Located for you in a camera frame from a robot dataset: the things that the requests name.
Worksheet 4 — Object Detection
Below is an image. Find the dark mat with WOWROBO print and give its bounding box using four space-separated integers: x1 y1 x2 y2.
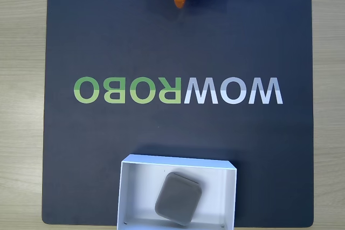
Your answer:
41 0 315 227

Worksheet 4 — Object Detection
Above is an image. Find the white cardboard box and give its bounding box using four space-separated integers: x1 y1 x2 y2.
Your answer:
116 154 238 230

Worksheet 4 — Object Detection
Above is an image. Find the grey rounded square case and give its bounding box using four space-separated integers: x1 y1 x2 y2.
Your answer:
154 171 203 227

